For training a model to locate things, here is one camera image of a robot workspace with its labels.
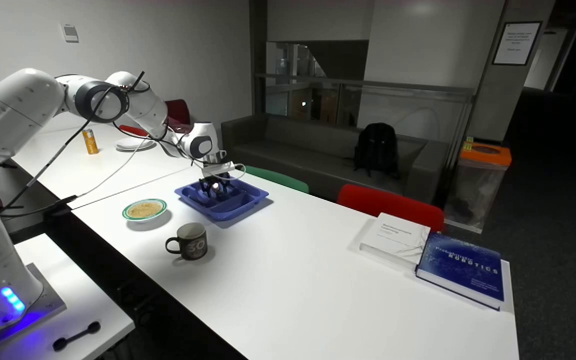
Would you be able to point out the metal handrail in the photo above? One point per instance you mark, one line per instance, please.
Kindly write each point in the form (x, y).
(369, 84)

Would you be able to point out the blue plastic cutlery tray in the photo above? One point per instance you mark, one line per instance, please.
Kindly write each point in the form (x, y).
(234, 206)

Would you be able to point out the blue hardcover book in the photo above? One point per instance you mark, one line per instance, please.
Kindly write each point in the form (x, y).
(465, 266)

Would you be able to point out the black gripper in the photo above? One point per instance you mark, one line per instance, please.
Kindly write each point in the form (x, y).
(215, 168)

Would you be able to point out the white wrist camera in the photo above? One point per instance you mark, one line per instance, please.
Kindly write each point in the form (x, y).
(234, 164)

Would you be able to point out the framed wall notice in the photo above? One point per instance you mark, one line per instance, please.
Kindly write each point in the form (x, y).
(516, 42)

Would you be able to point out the black dumbbell shaped tool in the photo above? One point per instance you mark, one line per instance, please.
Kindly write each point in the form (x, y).
(74, 336)

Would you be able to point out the wall thermostat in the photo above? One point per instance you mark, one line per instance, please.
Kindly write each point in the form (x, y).
(71, 32)

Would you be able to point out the black backpack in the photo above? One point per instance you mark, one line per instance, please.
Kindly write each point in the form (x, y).
(376, 150)

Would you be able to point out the bright red chair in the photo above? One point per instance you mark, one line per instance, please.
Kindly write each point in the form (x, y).
(394, 206)

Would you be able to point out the black printed mug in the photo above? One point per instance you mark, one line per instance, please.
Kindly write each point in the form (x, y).
(190, 241)

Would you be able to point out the yellow bottle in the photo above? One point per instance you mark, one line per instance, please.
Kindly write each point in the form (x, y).
(91, 140)

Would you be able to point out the white book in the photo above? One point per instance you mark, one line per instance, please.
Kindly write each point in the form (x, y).
(389, 241)

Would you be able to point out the dark grey sofa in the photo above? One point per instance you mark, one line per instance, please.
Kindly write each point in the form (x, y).
(301, 150)

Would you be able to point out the orange lidded bin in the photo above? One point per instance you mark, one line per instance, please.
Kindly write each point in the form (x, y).
(479, 180)

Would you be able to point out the dark red chair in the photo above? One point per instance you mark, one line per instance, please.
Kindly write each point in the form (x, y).
(178, 113)

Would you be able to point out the green chair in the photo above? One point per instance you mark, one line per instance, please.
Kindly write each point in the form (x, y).
(279, 179)

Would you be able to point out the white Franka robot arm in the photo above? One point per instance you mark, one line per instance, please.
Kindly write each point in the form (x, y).
(15, 107)

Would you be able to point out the white plate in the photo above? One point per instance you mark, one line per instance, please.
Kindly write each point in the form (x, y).
(135, 145)

